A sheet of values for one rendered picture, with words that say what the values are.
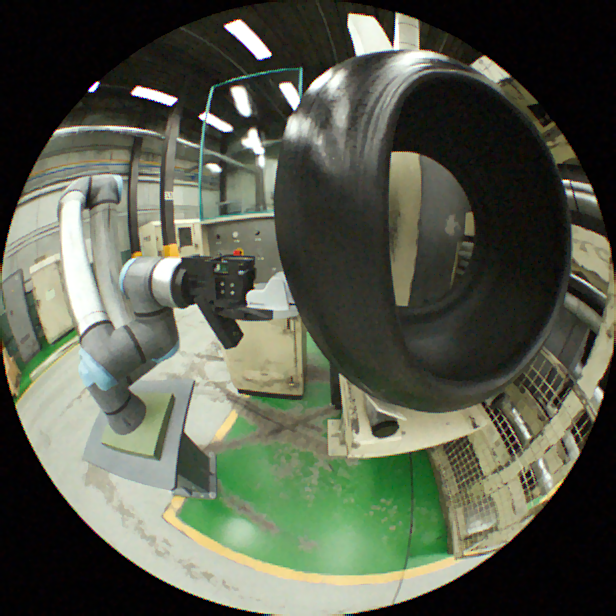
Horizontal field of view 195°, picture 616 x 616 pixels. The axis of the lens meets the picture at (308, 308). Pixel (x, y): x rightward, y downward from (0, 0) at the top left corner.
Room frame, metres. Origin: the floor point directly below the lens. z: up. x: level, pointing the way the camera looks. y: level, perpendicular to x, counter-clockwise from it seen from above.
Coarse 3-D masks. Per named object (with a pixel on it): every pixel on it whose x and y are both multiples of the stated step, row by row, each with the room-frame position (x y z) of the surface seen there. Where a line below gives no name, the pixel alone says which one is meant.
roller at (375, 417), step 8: (368, 400) 0.18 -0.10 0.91; (368, 408) 0.17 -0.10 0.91; (368, 416) 0.16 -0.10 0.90; (376, 416) 0.15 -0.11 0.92; (384, 416) 0.14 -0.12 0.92; (392, 416) 0.14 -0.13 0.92; (376, 424) 0.14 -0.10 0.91; (384, 424) 0.13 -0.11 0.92; (392, 424) 0.13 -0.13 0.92; (376, 432) 0.13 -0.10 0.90; (384, 432) 0.12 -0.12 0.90; (392, 432) 0.12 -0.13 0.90
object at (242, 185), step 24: (264, 72) 0.89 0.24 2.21; (288, 72) 0.89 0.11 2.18; (216, 96) 0.92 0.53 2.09; (240, 96) 0.91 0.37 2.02; (264, 96) 0.90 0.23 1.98; (288, 96) 0.89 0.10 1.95; (216, 120) 0.92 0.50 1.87; (240, 120) 0.91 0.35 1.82; (264, 120) 0.90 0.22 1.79; (288, 120) 0.89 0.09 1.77; (216, 144) 0.91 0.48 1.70; (240, 144) 0.91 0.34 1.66; (264, 144) 0.90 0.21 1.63; (216, 168) 0.91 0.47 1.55; (240, 168) 0.91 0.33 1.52; (264, 168) 0.90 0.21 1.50; (216, 192) 0.91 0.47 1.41; (240, 192) 0.91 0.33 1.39; (264, 192) 0.90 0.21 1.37; (216, 216) 0.91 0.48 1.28
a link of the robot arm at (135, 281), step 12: (132, 264) 0.24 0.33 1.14; (144, 264) 0.24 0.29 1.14; (156, 264) 0.24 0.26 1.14; (120, 276) 0.23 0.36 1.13; (132, 276) 0.23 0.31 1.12; (144, 276) 0.23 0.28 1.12; (120, 288) 0.23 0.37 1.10; (132, 288) 0.22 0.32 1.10; (144, 288) 0.22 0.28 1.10; (132, 300) 0.23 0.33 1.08; (144, 300) 0.23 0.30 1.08; (156, 300) 0.23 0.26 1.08; (144, 312) 0.23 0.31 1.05
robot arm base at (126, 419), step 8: (128, 400) 0.21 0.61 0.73; (136, 400) 0.24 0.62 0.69; (120, 408) 0.16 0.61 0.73; (128, 408) 0.19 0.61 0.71; (136, 408) 0.21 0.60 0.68; (144, 408) 0.24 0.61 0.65; (112, 416) 0.12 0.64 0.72; (120, 416) 0.14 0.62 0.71; (128, 416) 0.16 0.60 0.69; (136, 416) 0.19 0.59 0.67; (144, 416) 0.21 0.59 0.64; (112, 424) 0.10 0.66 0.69; (120, 424) 0.12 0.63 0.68; (128, 424) 0.14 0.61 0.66; (136, 424) 0.16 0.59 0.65; (120, 432) 0.10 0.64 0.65; (128, 432) 0.12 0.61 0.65
